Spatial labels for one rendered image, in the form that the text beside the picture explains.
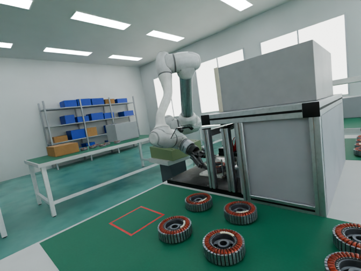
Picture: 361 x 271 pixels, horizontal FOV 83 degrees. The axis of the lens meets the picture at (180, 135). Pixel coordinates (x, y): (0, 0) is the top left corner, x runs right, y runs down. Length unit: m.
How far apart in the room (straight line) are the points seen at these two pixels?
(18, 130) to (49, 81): 1.71
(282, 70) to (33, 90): 7.16
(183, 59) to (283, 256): 1.24
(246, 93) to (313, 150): 0.35
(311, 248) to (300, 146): 0.30
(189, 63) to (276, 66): 0.76
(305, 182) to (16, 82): 7.32
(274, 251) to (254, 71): 0.63
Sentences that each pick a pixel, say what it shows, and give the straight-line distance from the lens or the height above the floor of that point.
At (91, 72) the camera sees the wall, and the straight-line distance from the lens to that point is 8.25.
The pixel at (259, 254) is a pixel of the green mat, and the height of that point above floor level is 0.75.
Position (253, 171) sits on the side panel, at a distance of 0.86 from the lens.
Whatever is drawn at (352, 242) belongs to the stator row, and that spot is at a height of 0.78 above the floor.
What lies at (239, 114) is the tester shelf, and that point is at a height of 1.10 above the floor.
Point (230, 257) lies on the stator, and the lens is 0.59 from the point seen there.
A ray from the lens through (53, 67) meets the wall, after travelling 7.85.
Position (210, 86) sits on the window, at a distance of 6.83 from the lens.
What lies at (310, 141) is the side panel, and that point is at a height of 1.00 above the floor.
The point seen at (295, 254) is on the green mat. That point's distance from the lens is 0.66.
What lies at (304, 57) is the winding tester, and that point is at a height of 1.26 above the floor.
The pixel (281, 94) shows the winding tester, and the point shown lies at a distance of 0.87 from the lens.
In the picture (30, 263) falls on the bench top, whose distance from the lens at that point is 0.88.
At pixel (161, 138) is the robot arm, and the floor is 1.01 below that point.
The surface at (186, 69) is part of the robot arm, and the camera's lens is 1.51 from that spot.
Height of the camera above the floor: 1.15
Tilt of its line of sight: 7 degrees down
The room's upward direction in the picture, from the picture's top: 8 degrees counter-clockwise
